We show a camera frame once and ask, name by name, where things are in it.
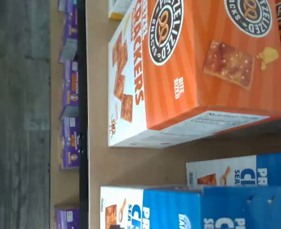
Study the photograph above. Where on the yellow and white snack box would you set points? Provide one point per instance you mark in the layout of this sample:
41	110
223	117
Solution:
117	12

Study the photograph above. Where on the brown shelf board with crackers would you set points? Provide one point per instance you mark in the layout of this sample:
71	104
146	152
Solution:
99	167

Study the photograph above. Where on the dark metal shelf frame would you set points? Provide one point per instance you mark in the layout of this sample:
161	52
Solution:
83	71

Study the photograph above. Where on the brown shelf board with Annie's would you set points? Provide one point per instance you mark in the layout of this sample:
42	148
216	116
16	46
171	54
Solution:
54	186

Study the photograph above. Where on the blue pretzel crackers box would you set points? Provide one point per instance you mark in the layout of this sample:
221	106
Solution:
250	210
159	210
269	167

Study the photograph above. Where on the purple Annie's box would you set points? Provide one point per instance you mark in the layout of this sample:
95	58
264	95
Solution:
69	143
69	26
68	4
69	81
66	217

